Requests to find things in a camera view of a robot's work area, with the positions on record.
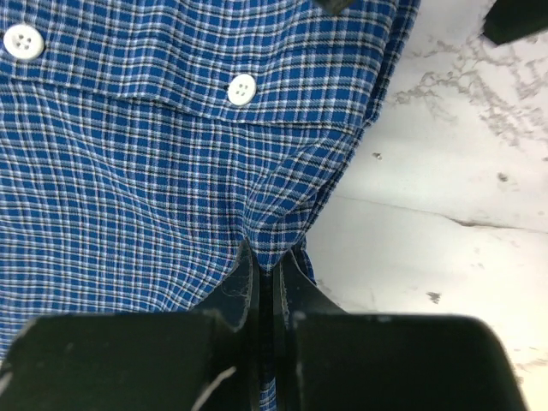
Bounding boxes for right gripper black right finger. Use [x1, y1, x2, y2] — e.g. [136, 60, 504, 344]
[272, 251, 526, 411]

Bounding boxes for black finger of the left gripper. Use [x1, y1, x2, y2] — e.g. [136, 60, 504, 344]
[315, 0, 354, 13]

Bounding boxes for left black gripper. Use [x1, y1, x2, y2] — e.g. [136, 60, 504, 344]
[483, 0, 548, 45]

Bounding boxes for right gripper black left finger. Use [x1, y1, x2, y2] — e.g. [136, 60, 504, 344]
[1, 241, 260, 410]

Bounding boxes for blue checkered long sleeve shirt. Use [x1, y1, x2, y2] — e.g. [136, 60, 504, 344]
[0, 0, 423, 411]

